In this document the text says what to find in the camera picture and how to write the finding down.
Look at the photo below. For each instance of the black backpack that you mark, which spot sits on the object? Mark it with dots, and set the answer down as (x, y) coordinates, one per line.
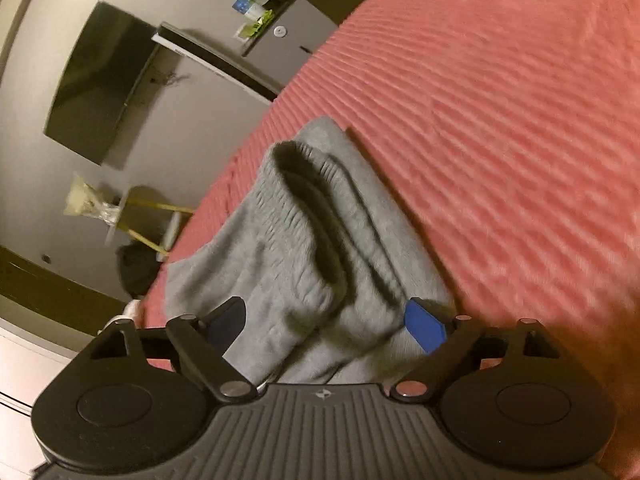
(137, 270)

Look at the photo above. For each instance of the black wall television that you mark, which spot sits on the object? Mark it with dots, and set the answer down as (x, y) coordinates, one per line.
(95, 85)

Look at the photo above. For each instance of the yellow round side table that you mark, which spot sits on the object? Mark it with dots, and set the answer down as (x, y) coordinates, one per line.
(150, 204)

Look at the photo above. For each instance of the pink ribbed blanket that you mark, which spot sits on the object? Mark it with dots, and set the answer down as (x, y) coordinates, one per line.
(500, 135)

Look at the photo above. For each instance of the cream wrapped bouquet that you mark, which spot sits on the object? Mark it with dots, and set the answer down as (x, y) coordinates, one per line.
(85, 200)

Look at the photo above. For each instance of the blue and white canister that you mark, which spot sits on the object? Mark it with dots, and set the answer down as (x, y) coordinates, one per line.
(247, 6)

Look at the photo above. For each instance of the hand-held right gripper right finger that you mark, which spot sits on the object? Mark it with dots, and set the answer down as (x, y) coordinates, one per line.
(424, 325)

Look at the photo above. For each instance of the white tower appliance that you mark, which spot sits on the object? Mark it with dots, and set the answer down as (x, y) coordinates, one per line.
(210, 57)

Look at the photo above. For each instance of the grey pants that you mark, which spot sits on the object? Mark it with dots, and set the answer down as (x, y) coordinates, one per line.
(280, 270)

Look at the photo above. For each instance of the green packet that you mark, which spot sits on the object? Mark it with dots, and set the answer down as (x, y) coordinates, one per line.
(262, 21)

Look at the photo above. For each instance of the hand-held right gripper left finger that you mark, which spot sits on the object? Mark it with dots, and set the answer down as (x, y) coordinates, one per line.
(225, 325)

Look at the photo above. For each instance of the grey nightstand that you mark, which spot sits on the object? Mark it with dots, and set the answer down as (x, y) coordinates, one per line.
(290, 45)

